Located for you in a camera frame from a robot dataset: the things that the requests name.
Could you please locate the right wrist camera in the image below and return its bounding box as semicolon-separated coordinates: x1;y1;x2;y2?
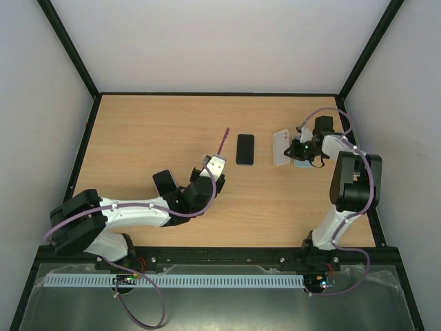
297;127;313;143

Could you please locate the dark blue phone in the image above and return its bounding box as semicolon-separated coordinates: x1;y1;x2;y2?
236;134;255;166

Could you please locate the white slotted cable duct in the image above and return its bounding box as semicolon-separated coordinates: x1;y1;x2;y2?
41;274;304;289

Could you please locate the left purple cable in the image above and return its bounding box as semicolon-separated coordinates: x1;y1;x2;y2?
43;161;218;328

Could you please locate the black phone white edge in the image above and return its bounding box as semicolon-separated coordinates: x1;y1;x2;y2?
217;127;230;155

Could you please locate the right controller board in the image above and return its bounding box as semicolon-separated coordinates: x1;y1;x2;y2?
311;274;336;289

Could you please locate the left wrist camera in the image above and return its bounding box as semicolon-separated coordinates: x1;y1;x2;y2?
203;154;226;181

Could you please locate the left controller board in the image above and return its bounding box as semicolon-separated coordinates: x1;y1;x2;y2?
112;273;142;285

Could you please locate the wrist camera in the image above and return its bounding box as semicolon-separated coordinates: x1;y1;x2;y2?
297;127;313;143
203;154;226;181

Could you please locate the black mounting rail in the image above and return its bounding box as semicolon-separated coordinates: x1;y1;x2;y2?
115;247;340;272

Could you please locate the black aluminium frame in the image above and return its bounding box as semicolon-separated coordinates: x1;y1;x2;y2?
10;0;425;331

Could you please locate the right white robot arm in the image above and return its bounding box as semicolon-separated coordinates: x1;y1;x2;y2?
284;116;382;270

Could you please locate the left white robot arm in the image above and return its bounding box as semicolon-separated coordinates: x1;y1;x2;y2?
43;161;225;261

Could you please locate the beige phone case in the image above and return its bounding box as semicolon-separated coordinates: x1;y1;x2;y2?
272;129;291;166

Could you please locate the controller board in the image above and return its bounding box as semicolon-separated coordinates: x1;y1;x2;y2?
311;274;336;289
112;273;142;285

